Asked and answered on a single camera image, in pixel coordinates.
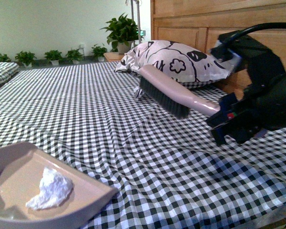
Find cartoon print pillow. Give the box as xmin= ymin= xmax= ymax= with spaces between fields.
xmin=114 ymin=40 xmax=232 ymax=89

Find beige hand brush black bristles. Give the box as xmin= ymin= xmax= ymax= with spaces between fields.
xmin=139 ymin=65 xmax=220 ymax=119

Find far wooden bedside table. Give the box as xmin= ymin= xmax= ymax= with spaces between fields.
xmin=104 ymin=52 xmax=124 ymax=62

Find metal floor stand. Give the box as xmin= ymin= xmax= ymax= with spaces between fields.
xmin=125 ymin=0 xmax=143 ymax=43

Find wooden bed frame rail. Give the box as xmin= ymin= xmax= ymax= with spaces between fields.
xmin=246 ymin=204 xmax=286 ymax=229

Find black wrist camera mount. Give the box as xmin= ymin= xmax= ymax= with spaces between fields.
xmin=210 ymin=32 xmax=286 ymax=94

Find white tissue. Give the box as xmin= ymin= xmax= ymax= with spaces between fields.
xmin=25 ymin=167 xmax=73 ymax=210

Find folded checkered blanket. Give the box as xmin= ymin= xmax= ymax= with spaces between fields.
xmin=0 ymin=62 xmax=20 ymax=87

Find beige plastic dustpan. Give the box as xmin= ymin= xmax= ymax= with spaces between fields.
xmin=0 ymin=142 xmax=118 ymax=229

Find black cable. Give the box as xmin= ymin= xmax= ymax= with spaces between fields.
xmin=225 ymin=22 xmax=286 ymax=46

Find large potted green plant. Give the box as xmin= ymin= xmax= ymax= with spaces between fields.
xmin=101 ymin=13 xmax=144 ymax=54

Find wooden headboard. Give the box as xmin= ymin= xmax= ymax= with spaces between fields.
xmin=151 ymin=0 xmax=286 ymax=98

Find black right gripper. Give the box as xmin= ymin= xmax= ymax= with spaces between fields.
xmin=206 ymin=73 xmax=286 ymax=146

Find black white checkered bedsheet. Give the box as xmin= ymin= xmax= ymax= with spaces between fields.
xmin=0 ymin=62 xmax=286 ymax=229

